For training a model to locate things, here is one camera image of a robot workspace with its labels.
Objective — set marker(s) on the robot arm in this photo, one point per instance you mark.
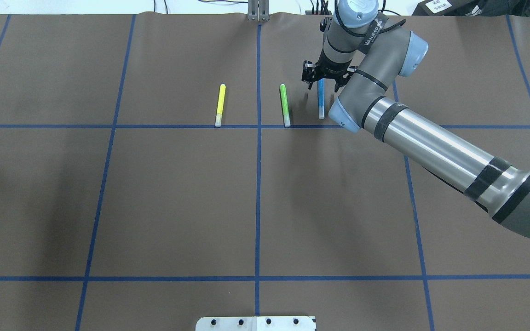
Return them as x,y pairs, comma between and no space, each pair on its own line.
364,51

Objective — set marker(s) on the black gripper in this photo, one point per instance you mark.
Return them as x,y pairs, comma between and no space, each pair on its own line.
329,67

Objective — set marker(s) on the aluminium frame post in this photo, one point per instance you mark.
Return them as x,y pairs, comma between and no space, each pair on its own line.
258,11

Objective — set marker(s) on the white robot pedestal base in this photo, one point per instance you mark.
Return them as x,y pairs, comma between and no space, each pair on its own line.
257,323

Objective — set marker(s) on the green marker pen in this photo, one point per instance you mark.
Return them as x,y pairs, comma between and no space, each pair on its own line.
284,104

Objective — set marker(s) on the yellow marker pen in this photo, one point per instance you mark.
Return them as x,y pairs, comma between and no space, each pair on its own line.
220,106

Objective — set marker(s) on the black box with label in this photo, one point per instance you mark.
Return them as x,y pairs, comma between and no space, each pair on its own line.
444,7

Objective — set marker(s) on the blue marker pen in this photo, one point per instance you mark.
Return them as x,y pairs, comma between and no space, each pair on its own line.
321,99

